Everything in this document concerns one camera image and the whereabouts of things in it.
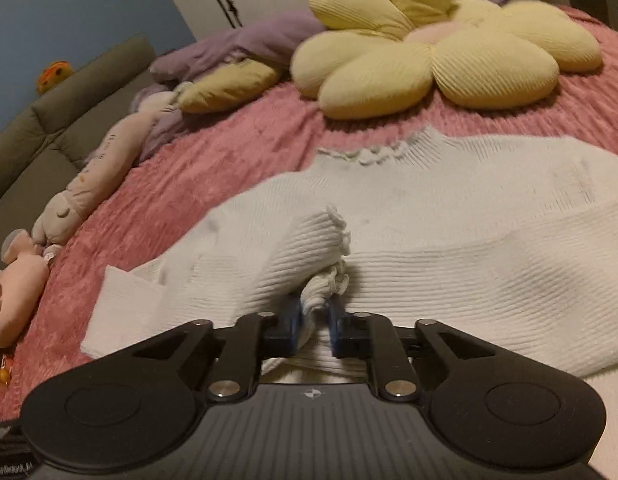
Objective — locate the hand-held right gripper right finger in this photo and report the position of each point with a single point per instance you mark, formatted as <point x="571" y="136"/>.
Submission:
<point x="334" y="330"/>

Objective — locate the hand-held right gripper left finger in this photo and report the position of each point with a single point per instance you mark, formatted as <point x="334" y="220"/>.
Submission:
<point x="292" y="327"/>

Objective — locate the white ribbed knit sweater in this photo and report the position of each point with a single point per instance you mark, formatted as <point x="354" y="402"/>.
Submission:
<point x="439" y="240"/>

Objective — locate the pink plush doll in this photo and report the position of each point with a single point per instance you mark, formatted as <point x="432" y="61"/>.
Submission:
<point x="19" y="285"/>

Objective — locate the pink plush bed blanket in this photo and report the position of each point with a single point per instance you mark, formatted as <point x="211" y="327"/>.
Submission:
<point x="249" y="145"/>

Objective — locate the long pink plush toy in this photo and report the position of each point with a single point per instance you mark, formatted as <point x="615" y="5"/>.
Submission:
<point x="104" y="165"/>

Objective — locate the small yellow pillow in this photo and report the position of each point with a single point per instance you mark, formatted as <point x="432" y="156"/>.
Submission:
<point x="229" y="85"/>

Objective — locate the purple duvet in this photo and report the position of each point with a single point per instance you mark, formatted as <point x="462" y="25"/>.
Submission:
<point x="269" y="35"/>

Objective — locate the yellow flower-shaped pillow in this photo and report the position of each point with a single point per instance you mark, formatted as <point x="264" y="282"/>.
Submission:
<point x="439" y="55"/>

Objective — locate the grey-green sofa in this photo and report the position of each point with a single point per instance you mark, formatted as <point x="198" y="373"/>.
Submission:
<point x="54" y="125"/>

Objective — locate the orange plush toy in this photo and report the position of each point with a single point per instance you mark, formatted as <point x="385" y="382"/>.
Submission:
<point x="54" y="76"/>

